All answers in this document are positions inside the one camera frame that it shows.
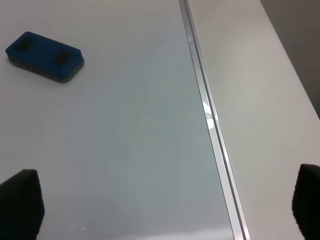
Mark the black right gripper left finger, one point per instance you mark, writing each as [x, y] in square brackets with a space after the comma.
[22, 207]

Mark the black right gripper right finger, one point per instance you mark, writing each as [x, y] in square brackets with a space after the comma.
[306, 201]

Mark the blue board eraser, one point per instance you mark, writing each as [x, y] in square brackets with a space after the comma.
[46, 57]

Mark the white whiteboard with aluminium frame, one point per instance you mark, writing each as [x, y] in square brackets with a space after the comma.
[131, 148]

